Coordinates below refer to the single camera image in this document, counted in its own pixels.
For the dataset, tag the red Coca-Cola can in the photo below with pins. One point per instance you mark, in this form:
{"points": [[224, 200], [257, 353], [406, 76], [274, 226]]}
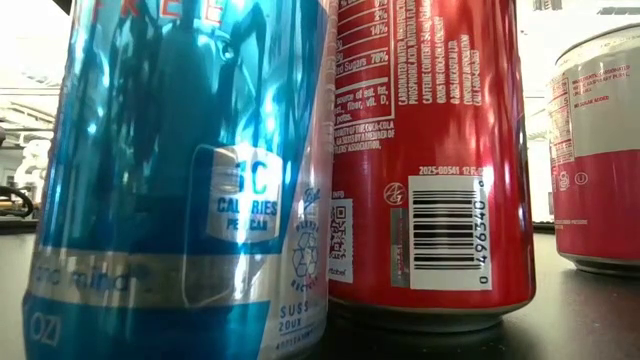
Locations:
{"points": [[440, 125]]}

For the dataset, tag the blue Red Bull can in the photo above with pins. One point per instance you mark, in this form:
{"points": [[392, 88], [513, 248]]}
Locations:
{"points": [[150, 175]]}

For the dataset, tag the pink and white soda can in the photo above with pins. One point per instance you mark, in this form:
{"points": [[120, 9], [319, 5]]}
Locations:
{"points": [[600, 200]]}

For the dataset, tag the dark ceiling vent fixture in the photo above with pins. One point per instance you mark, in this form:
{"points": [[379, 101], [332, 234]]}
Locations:
{"points": [[547, 4]]}

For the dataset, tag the thin horizontal overhead bar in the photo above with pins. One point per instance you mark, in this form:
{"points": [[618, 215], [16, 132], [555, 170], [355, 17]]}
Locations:
{"points": [[20, 131]]}

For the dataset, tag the dark ceiling beam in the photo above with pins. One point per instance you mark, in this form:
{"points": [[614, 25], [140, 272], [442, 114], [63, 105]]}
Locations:
{"points": [[620, 10]]}

